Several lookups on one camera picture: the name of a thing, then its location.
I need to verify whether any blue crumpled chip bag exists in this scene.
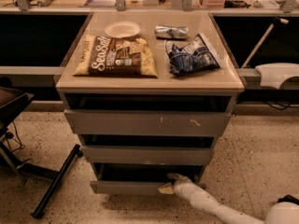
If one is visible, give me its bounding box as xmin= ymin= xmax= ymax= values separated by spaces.
xmin=165 ymin=34 xmax=221 ymax=75

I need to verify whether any white rod with black tip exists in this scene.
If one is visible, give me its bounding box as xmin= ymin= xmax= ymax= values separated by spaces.
xmin=241 ymin=17 xmax=289 ymax=68

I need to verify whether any grey drawer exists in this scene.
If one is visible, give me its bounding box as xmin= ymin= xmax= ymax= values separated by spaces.
xmin=90 ymin=163 xmax=204 ymax=195
xmin=82 ymin=146 xmax=214 ymax=165
xmin=64 ymin=109 xmax=231 ymax=137

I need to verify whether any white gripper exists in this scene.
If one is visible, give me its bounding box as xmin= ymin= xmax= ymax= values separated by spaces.
xmin=157 ymin=173 xmax=199 ymax=200

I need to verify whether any crushed silver can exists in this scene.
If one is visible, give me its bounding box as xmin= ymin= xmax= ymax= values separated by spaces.
xmin=154 ymin=25 xmax=189 ymax=39

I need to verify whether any grey top drawer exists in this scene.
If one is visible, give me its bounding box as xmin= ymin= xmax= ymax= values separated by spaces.
xmin=64 ymin=109 xmax=231 ymax=137

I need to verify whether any brown sea salt chip bag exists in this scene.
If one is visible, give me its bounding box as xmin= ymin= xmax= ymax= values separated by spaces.
xmin=73 ymin=35 xmax=158 ymax=77

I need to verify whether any white paper plate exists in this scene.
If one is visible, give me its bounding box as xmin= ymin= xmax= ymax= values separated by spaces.
xmin=105 ymin=21 xmax=140 ymax=38

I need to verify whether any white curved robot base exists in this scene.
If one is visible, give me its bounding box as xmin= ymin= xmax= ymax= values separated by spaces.
xmin=255 ymin=63 xmax=299 ymax=89

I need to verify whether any grey drawer cabinet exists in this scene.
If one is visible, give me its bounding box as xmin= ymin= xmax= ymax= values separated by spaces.
xmin=54 ymin=10 xmax=246 ymax=185

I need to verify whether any grey bottom drawer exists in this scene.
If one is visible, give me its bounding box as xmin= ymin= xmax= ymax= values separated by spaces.
xmin=90 ymin=163 xmax=204 ymax=195

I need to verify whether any black caster wheel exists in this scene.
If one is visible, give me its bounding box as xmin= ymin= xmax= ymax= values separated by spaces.
xmin=278 ymin=194 xmax=299 ymax=205

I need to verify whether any grey middle drawer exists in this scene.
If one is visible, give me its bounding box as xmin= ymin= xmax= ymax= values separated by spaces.
xmin=82 ymin=146 xmax=214 ymax=165

